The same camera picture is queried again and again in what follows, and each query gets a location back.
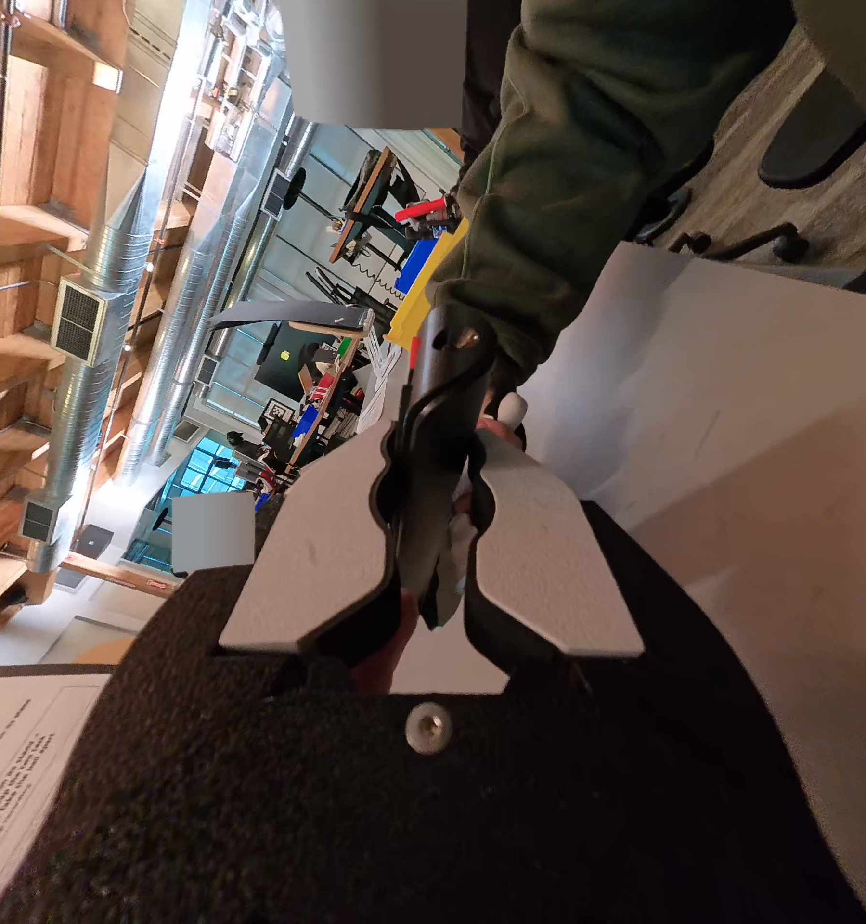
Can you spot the tilted grey board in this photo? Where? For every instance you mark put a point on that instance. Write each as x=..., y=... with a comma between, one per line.
x=288, y=315

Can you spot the yellow plastic bin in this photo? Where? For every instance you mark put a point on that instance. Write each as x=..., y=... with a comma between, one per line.
x=422, y=296

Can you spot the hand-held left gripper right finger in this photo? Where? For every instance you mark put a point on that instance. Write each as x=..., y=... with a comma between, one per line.
x=548, y=563

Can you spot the person's right forearm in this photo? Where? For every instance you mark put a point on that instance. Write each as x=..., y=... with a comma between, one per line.
x=584, y=180

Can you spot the black remote control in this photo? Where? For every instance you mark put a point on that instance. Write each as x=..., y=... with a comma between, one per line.
x=440, y=404

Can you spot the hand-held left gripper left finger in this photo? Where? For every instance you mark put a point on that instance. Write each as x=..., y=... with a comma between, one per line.
x=317, y=563

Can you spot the black office chair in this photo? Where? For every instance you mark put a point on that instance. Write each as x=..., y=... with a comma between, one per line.
x=786, y=180

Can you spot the person's right hand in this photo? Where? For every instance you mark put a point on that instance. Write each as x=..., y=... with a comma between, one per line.
x=378, y=650

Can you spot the small blue plastic bin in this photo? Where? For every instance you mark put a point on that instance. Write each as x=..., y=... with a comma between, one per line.
x=415, y=267

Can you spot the metal vent grille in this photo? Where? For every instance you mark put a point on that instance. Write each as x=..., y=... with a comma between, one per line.
x=79, y=321

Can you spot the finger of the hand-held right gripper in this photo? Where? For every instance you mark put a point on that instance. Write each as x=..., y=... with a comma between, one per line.
x=451, y=570

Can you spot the black monitor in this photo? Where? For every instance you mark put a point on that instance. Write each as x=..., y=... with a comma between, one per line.
x=295, y=357

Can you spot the printed paper sheet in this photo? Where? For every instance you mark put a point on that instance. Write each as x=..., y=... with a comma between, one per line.
x=21, y=765

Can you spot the wooden standing desk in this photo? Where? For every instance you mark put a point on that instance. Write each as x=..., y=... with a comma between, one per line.
x=364, y=202

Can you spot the long wooden table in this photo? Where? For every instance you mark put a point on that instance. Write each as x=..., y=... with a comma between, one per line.
x=317, y=419

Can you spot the silver ventilation duct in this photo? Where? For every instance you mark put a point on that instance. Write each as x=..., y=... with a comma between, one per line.
x=86, y=346
x=209, y=252

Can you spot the white papers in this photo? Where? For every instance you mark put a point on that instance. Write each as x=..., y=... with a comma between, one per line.
x=375, y=404

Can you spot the person's torso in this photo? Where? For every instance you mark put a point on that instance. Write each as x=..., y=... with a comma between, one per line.
x=851, y=50

